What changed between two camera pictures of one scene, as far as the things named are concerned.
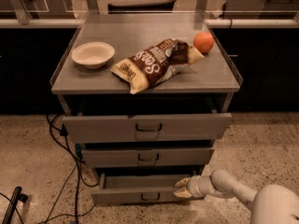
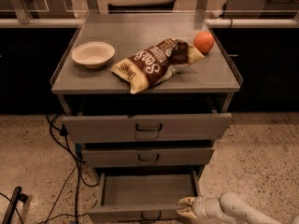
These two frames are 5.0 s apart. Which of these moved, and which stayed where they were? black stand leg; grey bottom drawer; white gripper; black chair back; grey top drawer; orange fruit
Moved: white gripper; grey bottom drawer
Stayed: grey top drawer; black chair back; orange fruit; black stand leg
